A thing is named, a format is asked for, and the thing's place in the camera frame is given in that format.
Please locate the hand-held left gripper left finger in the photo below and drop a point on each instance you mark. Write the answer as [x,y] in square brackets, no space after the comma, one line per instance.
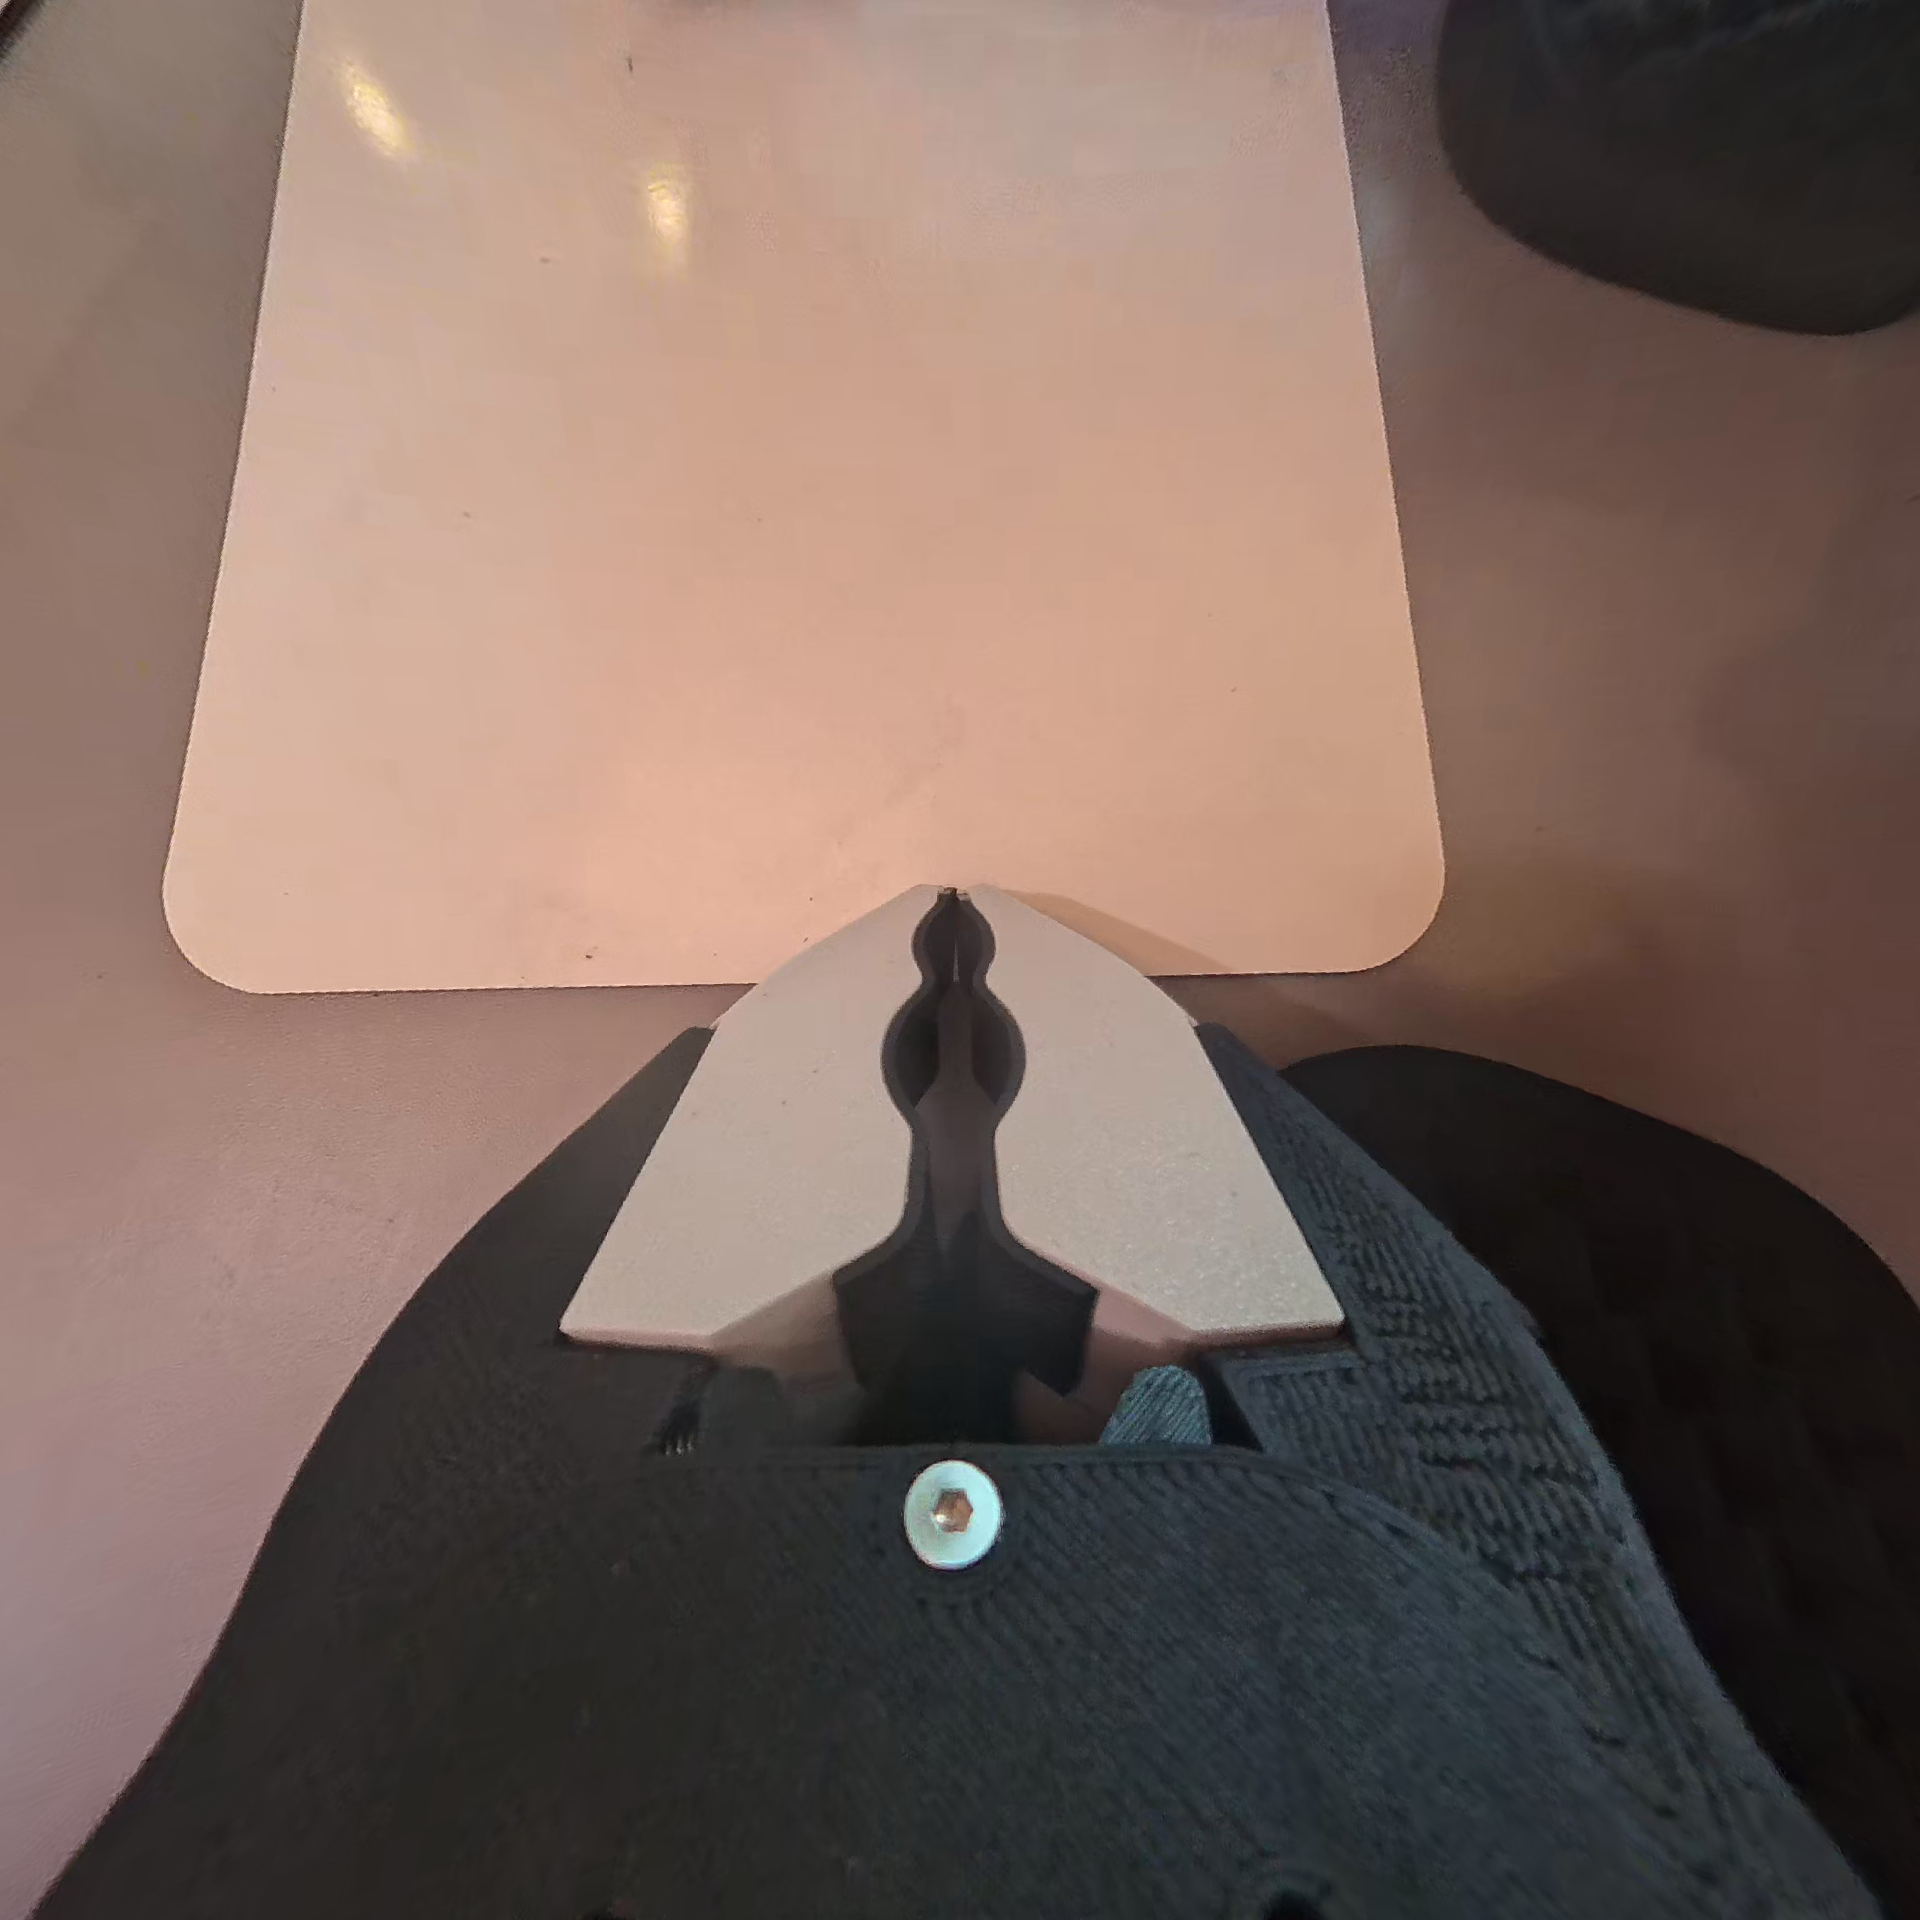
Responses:
[749,1200]

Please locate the dark rounded object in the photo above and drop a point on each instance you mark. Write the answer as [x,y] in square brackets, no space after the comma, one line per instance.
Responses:
[1709,1352]

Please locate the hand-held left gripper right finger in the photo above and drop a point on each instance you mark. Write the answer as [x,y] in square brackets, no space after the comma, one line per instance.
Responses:
[1170,1200]

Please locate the white whiteboard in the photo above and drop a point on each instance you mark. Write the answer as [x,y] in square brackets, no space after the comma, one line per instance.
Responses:
[812,511]

